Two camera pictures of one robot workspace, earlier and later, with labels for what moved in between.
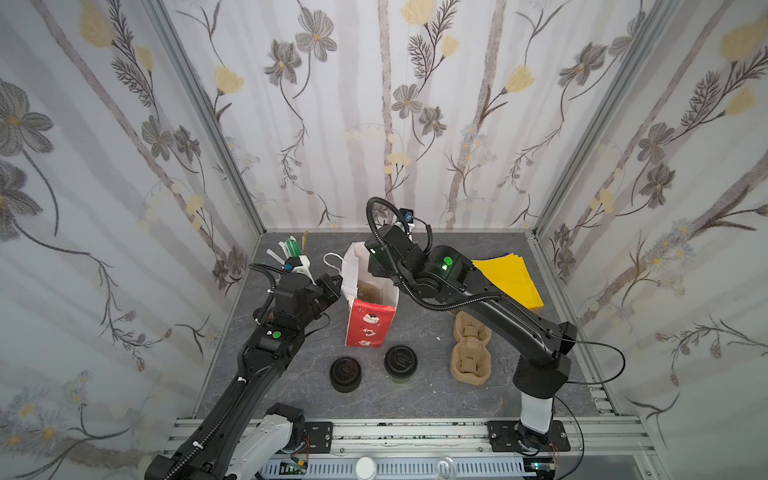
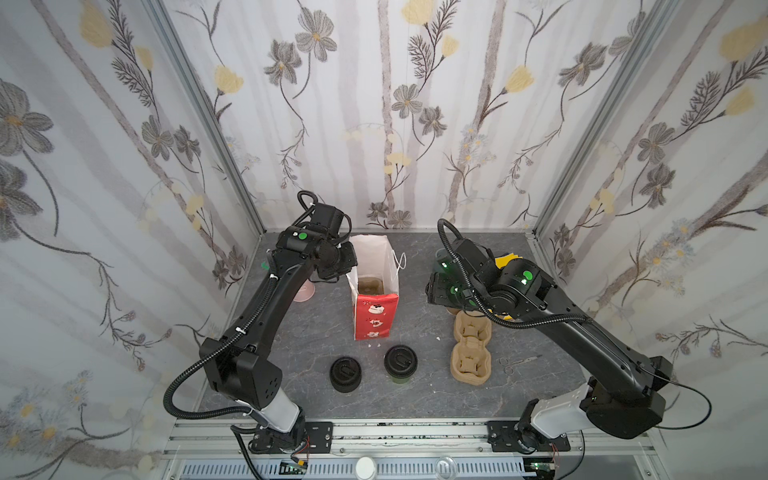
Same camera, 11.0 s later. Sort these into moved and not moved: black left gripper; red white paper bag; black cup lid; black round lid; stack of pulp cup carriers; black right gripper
Moved: red white paper bag; black right gripper; black left gripper
Not moved: black cup lid; stack of pulp cup carriers; black round lid
